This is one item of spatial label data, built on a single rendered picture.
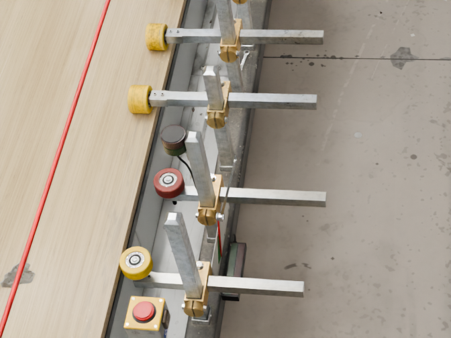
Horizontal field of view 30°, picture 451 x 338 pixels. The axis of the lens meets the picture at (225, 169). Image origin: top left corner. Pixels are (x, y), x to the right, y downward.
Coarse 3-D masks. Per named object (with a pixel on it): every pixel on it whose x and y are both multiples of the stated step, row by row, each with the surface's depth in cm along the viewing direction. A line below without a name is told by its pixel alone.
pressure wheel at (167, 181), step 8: (168, 168) 225; (160, 176) 224; (168, 176) 223; (176, 176) 223; (160, 184) 222; (168, 184) 222; (176, 184) 221; (184, 184) 224; (160, 192) 222; (168, 192) 221; (176, 192) 222
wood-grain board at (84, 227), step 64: (0, 0) 277; (64, 0) 273; (128, 0) 270; (0, 64) 258; (64, 64) 255; (128, 64) 252; (0, 128) 242; (128, 128) 236; (0, 192) 228; (64, 192) 225; (128, 192) 222; (0, 256) 215; (64, 256) 212; (0, 320) 203; (64, 320) 201
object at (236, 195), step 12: (192, 192) 225; (240, 192) 223; (252, 192) 222; (264, 192) 222; (276, 192) 222; (288, 192) 221; (300, 192) 221; (312, 192) 220; (324, 192) 220; (264, 204) 223; (276, 204) 222; (288, 204) 222; (300, 204) 221; (312, 204) 220; (324, 204) 219
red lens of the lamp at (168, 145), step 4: (164, 128) 202; (160, 136) 200; (184, 136) 200; (180, 140) 199; (184, 140) 200; (164, 144) 200; (168, 144) 199; (172, 144) 199; (176, 144) 199; (180, 144) 200; (184, 144) 201; (168, 148) 200; (172, 148) 200; (176, 148) 200
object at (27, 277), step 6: (18, 264) 211; (12, 270) 211; (24, 270) 211; (30, 270) 211; (6, 276) 210; (12, 276) 209; (24, 276) 209; (30, 276) 209; (0, 282) 209; (6, 282) 209; (12, 282) 208; (24, 282) 209; (30, 282) 209
